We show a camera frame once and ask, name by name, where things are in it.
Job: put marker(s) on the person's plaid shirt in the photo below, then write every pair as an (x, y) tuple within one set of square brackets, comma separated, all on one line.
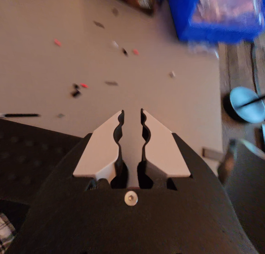
[(6, 233)]

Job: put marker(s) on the black connector piece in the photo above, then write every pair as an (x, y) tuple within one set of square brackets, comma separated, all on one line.
[(124, 51), (75, 93)]

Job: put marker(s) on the clear plastic scrap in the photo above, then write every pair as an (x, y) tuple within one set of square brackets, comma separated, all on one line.
[(171, 74)]

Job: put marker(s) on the pale blue round disc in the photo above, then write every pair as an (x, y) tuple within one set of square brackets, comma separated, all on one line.
[(244, 105)]

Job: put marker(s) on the small black brick piece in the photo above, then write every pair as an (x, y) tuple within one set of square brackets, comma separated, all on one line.
[(75, 86)]

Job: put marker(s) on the short black axle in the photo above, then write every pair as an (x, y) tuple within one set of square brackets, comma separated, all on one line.
[(111, 83)]

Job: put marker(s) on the grey desk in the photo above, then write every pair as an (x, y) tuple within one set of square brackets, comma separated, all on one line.
[(145, 82)]

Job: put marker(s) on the dark perforated chair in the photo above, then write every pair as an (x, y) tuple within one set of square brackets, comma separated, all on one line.
[(31, 154)]

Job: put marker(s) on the clear plastic bag bundle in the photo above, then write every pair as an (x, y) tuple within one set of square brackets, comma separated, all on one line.
[(227, 7)]

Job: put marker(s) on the small clear plastic bag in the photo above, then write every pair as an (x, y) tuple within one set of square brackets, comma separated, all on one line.
[(202, 50)]

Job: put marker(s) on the thin black axle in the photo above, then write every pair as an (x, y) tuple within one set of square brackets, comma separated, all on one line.
[(99, 24)]

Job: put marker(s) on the small red bushing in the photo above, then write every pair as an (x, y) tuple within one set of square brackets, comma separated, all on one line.
[(57, 42)]

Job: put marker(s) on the small black pin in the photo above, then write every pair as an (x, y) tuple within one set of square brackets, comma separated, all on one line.
[(115, 11)]

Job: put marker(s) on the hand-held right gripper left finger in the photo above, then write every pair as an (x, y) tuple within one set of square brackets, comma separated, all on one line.
[(99, 152)]

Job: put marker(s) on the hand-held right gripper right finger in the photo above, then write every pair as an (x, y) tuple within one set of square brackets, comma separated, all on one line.
[(165, 152)]

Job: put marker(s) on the long black axle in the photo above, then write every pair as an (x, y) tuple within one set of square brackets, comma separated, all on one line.
[(20, 115)]

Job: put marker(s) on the blue storage bin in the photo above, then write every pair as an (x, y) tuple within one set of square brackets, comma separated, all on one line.
[(207, 34)]

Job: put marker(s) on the grey and red pin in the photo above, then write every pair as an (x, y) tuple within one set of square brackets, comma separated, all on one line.
[(135, 51)]

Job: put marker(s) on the small red pin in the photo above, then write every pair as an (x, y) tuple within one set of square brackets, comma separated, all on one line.
[(84, 85)]

